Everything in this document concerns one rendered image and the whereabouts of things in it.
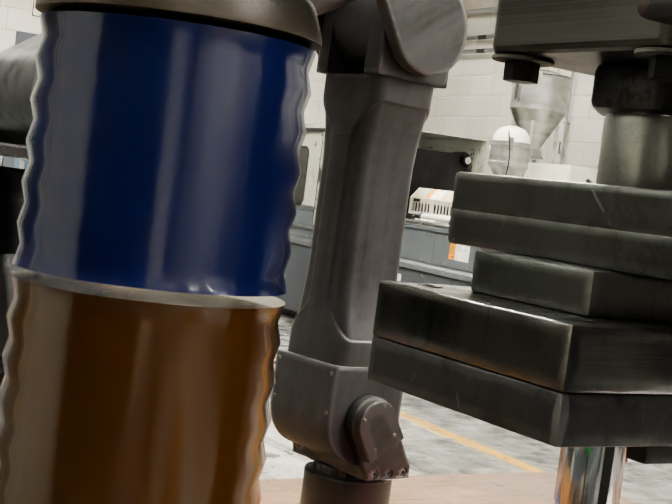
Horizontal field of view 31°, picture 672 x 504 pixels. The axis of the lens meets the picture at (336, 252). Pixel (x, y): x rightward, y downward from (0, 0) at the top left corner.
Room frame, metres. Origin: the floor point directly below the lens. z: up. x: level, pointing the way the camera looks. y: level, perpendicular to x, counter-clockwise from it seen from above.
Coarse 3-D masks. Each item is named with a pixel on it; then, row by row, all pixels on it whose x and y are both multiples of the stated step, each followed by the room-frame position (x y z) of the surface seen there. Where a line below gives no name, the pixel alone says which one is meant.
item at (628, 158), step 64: (640, 64) 0.41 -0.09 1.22; (640, 128) 0.42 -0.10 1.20; (512, 192) 0.43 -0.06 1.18; (576, 192) 0.40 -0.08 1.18; (640, 192) 0.38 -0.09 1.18; (512, 256) 0.41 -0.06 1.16; (576, 256) 0.40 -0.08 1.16; (640, 256) 0.38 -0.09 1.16; (384, 320) 0.43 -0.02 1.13; (448, 320) 0.40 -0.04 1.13; (512, 320) 0.37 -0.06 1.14; (576, 320) 0.36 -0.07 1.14; (640, 320) 0.39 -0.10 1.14; (384, 384) 0.42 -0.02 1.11; (448, 384) 0.39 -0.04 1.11; (512, 384) 0.37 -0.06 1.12; (576, 384) 0.35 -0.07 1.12; (640, 384) 0.37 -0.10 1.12; (576, 448) 0.37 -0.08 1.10; (640, 448) 0.40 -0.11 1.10
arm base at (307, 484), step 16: (320, 464) 0.84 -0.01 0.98; (304, 480) 0.85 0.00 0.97; (320, 480) 0.83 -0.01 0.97; (336, 480) 0.82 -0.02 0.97; (352, 480) 0.83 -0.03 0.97; (384, 480) 0.84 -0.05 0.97; (304, 496) 0.84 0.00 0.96; (320, 496) 0.83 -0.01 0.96; (336, 496) 0.82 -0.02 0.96; (352, 496) 0.82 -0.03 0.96; (368, 496) 0.83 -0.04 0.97; (384, 496) 0.84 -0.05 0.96
